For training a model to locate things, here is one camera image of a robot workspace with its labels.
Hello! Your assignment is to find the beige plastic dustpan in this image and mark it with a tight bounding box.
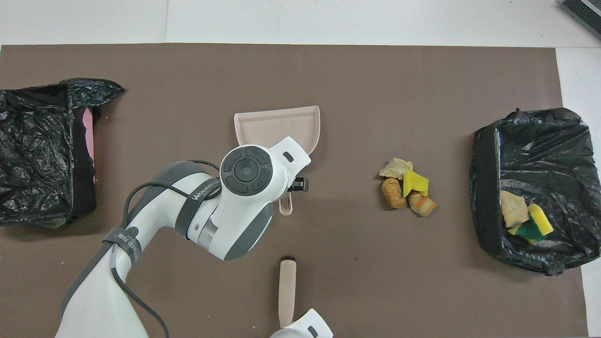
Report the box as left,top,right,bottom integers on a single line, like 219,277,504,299
234,105,321,216

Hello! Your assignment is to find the brown fried croquette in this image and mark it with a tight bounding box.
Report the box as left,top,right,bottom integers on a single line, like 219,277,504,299
381,177,407,209

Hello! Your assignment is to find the pale yellow piece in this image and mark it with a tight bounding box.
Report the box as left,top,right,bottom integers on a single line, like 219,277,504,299
378,157,414,180

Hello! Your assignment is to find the beige handled black bristle brush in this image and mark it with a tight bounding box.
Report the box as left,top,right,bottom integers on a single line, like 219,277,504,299
279,256,298,329

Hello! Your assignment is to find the yellow notched sponge piece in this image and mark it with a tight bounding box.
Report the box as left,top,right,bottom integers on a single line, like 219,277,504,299
403,170,430,198

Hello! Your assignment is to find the small orange striped bread piece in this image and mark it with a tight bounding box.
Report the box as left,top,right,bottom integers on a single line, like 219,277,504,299
408,192,438,217

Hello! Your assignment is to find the large orange striped bread piece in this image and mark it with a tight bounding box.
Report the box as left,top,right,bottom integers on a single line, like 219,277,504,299
501,190,530,229

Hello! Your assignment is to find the green and yellow sponge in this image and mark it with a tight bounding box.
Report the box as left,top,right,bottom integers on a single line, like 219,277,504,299
507,220,546,246

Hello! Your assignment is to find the pink plastic bin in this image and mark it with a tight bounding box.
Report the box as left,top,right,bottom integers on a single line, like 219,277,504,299
83,107,96,184

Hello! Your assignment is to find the black trash bag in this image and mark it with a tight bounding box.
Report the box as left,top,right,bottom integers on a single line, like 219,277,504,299
470,108,601,277
0,78,125,229

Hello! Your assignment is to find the brown table mat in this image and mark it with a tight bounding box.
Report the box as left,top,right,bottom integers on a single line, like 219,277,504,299
0,43,589,338

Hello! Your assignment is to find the dark grey ribbed object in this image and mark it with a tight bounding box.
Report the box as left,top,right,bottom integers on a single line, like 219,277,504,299
561,0,601,40

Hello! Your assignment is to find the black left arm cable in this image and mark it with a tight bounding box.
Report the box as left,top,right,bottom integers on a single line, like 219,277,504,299
110,160,221,338

